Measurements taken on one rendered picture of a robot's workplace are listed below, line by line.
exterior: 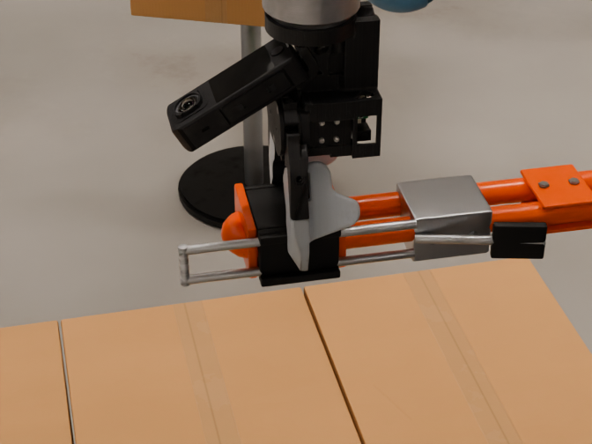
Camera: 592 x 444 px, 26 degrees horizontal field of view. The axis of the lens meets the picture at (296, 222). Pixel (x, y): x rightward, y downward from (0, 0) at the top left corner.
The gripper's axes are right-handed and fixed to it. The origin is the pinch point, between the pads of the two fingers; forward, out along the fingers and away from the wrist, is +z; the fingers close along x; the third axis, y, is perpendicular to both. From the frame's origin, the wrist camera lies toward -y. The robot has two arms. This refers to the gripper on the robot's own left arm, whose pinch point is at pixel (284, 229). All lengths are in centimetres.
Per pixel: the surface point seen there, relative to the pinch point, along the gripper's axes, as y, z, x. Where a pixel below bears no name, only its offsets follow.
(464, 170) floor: 82, 121, 195
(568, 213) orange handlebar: 24.5, -0.2, -2.1
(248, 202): -2.8, -2.1, 1.6
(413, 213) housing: 10.8, -1.4, -1.5
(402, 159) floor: 67, 121, 204
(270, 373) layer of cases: 7, 66, 58
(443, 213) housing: 13.3, -1.4, -2.0
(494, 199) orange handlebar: 19.1, 0.2, 1.7
